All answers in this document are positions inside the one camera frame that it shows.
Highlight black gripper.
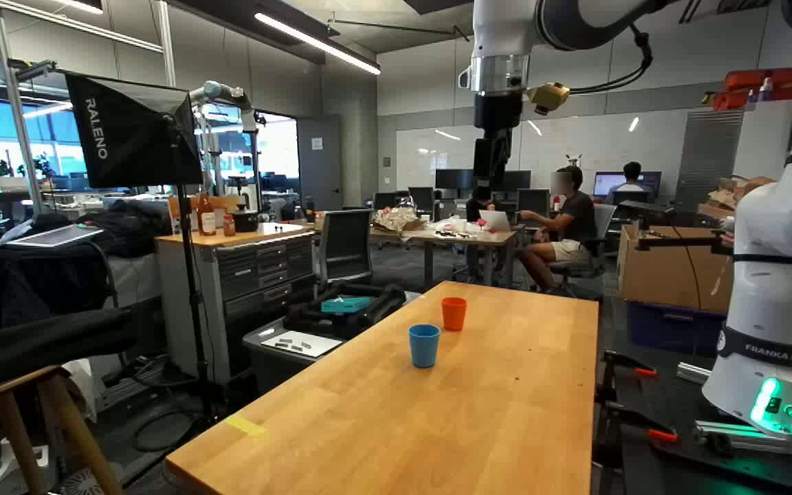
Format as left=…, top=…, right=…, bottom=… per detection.
left=470, top=87, right=525, bottom=197

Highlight light blue plastic cup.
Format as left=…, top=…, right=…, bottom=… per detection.
left=408, top=322, right=443, bottom=372

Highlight orange plastic cup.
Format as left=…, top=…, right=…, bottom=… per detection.
left=441, top=293, right=470, bottom=336

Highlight ceiling strip light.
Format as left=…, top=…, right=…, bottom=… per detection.
left=252, top=7, right=386, bottom=79

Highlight black softbox light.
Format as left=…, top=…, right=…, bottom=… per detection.
left=64, top=72, right=207, bottom=190

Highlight person in black behind laptop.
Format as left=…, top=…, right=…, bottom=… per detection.
left=465, top=183, right=501, bottom=225

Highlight white open laptop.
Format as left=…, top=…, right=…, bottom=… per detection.
left=475, top=205, right=515, bottom=233

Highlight wooden work table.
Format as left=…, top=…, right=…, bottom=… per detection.
left=368, top=223, right=523, bottom=288

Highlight seated person in dark shirt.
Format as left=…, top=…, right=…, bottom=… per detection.
left=515, top=161, right=603, bottom=296

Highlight blue lit computer monitor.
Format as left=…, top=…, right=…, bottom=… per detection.
left=591, top=168, right=665, bottom=205

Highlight person at blue monitor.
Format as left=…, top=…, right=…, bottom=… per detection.
left=607, top=160, right=654, bottom=201

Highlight black bag with teal item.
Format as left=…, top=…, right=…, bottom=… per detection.
left=284, top=281, right=409, bottom=341

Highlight brown cardboard box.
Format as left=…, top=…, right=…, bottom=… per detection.
left=617, top=223, right=736, bottom=318

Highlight blue storage bin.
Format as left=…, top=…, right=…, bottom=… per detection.
left=625, top=299, right=728, bottom=359

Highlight grey equipment case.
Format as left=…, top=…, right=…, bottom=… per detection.
left=241, top=315, right=347, bottom=392

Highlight grey drawer cabinet wooden top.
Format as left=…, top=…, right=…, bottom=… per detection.
left=155, top=219, right=320, bottom=387

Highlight orange bottles on cabinet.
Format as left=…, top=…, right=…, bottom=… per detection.
left=192, top=196, right=239, bottom=240

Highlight red boxes on shelf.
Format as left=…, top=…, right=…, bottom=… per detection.
left=712, top=65, right=792, bottom=113

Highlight black light stand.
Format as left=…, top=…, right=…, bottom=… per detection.
left=173, top=181, right=219, bottom=392

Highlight yellow tape strip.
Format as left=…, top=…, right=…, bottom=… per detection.
left=226, top=416, right=270, bottom=440

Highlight flat white board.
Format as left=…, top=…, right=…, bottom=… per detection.
left=2, top=219, right=107, bottom=253

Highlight black cloth pile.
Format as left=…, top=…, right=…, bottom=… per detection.
left=0, top=201, right=173, bottom=398

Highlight wooden stool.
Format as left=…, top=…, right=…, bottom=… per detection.
left=0, top=363, right=126, bottom=495

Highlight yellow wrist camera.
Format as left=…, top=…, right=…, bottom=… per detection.
left=523, top=79, right=574, bottom=119

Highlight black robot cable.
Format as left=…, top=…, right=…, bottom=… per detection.
left=567, top=21, right=654, bottom=97

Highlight red handled clamp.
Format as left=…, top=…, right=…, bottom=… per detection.
left=607, top=401, right=683, bottom=450
left=603, top=350, right=662, bottom=384

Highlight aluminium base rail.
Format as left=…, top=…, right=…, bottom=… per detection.
left=694, top=417, right=792, bottom=462

